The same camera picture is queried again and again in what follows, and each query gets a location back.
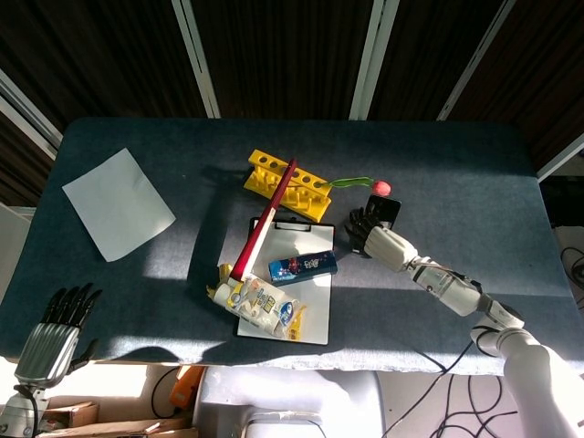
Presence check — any artificial pink tulip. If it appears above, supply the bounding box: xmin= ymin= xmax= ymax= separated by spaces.
xmin=327 ymin=176 xmax=393 ymax=197

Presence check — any blue toothpaste box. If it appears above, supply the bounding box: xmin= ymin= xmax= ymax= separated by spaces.
xmin=267 ymin=249 xmax=339 ymax=287

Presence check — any white partition post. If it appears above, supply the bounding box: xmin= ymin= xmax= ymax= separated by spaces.
xmin=172 ymin=0 xmax=222 ymax=120
xmin=349 ymin=0 xmax=389 ymax=121
xmin=537 ymin=131 xmax=584 ymax=183
xmin=436 ymin=0 xmax=519 ymax=122
xmin=0 ymin=68 xmax=64 ymax=159

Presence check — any long red flat box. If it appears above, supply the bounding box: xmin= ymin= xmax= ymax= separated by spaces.
xmin=229 ymin=157 xmax=298 ymax=282

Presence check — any blue table cloth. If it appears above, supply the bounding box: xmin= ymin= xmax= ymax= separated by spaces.
xmin=0 ymin=117 xmax=579 ymax=376

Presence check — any black smartphone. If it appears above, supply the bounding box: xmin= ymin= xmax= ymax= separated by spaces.
xmin=364 ymin=193 xmax=402 ymax=229

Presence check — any black clipboard with white paper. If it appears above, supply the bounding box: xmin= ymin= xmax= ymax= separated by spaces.
xmin=235 ymin=216 xmax=338 ymax=347

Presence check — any white cabinet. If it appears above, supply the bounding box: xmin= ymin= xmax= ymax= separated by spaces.
xmin=0 ymin=203 xmax=37 ymax=305

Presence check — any wrapped pack of white rolls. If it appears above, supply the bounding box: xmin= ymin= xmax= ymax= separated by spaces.
xmin=205 ymin=263 xmax=308 ymax=342

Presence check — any brown cardboard box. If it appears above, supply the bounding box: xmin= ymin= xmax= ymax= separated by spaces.
xmin=38 ymin=400 xmax=100 ymax=429
xmin=34 ymin=417 xmax=200 ymax=438

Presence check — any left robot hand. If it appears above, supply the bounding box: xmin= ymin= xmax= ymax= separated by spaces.
xmin=15 ymin=282 xmax=102 ymax=387

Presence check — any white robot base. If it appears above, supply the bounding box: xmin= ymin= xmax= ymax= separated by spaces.
xmin=193 ymin=367 xmax=389 ymax=438

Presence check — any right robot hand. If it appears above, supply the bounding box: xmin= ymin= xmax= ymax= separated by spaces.
xmin=344 ymin=207 xmax=420 ymax=274

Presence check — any yellow test tube rack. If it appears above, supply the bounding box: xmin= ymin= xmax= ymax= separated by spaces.
xmin=242 ymin=149 xmax=333 ymax=223

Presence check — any black cable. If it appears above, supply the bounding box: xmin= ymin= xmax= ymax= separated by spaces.
xmin=428 ymin=373 xmax=521 ymax=438
xmin=381 ymin=339 xmax=475 ymax=438
xmin=151 ymin=367 xmax=180 ymax=420

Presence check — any orange plastic object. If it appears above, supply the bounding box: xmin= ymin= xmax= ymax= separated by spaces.
xmin=169 ymin=364 xmax=205 ymax=410

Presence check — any white paper sheet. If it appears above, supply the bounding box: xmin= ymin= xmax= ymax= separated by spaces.
xmin=61 ymin=147 xmax=177 ymax=264

